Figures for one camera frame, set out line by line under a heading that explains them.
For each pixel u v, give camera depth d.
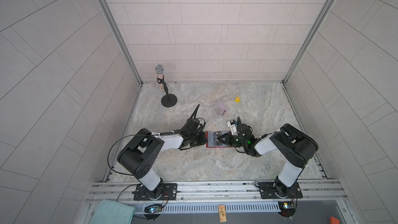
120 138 0.44
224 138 0.81
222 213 0.65
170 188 0.72
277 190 0.64
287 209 0.68
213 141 0.87
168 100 1.04
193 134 0.77
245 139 0.71
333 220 0.64
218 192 0.72
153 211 0.64
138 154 0.45
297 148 0.48
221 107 0.97
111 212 0.65
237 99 1.05
